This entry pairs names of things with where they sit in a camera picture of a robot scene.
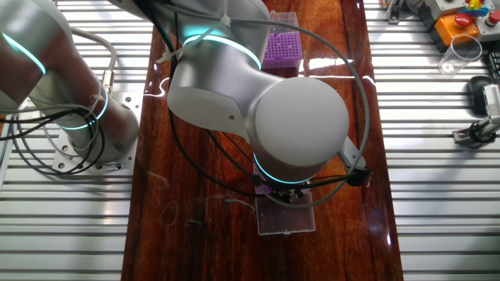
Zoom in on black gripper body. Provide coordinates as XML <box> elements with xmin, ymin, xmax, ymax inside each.
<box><xmin>269</xmin><ymin>185</ymin><xmax>306</xmax><ymax>205</ymax></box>

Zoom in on purple pipette tip box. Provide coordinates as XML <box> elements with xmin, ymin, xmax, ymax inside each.
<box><xmin>260</xmin><ymin>10</ymin><xmax>304</xmax><ymax>71</ymax></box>
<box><xmin>253</xmin><ymin>163</ymin><xmax>316</xmax><ymax>237</ymax></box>

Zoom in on dark wooden board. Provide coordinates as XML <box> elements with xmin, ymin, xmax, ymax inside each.
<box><xmin>120</xmin><ymin>0</ymin><xmax>404</xmax><ymax>281</ymax></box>

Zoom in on clear plastic cup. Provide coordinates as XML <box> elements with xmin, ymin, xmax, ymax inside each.
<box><xmin>437</xmin><ymin>34</ymin><xmax>484</xmax><ymax>76</ymax></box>

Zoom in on orange emergency stop button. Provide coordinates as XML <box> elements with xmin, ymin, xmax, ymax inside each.
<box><xmin>433</xmin><ymin>12</ymin><xmax>480</xmax><ymax>51</ymax></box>

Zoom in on grey control box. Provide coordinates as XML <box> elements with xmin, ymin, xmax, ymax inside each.
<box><xmin>423</xmin><ymin>0</ymin><xmax>468</xmax><ymax>20</ymax></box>

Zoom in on black keyboard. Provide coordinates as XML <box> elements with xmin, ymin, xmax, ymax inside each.
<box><xmin>484</xmin><ymin>50</ymin><xmax>500</xmax><ymax>84</ymax></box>

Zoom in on grey box red button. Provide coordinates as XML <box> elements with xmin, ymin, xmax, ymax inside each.
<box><xmin>476</xmin><ymin>9</ymin><xmax>500</xmax><ymax>43</ymax></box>

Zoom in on colourful small toy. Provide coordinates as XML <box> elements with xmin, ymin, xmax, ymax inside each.
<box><xmin>464</xmin><ymin>0</ymin><xmax>490</xmax><ymax>17</ymax></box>

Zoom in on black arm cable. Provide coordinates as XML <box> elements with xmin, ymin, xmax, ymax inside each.
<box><xmin>132</xmin><ymin>0</ymin><xmax>364</xmax><ymax>197</ymax></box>

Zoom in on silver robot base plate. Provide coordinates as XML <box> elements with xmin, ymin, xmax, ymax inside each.
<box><xmin>52</xmin><ymin>91</ymin><xmax>144</xmax><ymax>176</ymax></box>

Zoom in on black base cables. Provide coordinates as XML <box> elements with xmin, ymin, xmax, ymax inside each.
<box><xmin>0</xmin><ymin>107</ymin><xmax>107</xmax><ymax>176</ymax></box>

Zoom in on black ring clamp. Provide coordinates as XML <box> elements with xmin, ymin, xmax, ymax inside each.
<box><xmin>468</xmin><ymin>122</ymin><xmax>498</xmax><ymax>144</ymax></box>

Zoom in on aluminium corner bracket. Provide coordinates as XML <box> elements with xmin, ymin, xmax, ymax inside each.
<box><xmin>385</xmin><ymin>0</ymin><xmax>405</xmax><ymax>25</ymax></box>

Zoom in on grey cable with metal connector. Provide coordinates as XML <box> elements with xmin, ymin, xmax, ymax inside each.
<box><xmin>68</xmin><ymin>27</ymin><xmax>118</xmax><ymax>95</ymax></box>

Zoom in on silver ribbed camera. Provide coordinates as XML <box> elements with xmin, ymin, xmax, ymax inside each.
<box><xmin>483</xmin><ymin>83</ymin><xmax>500</xmax><ymax>115</ymax></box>

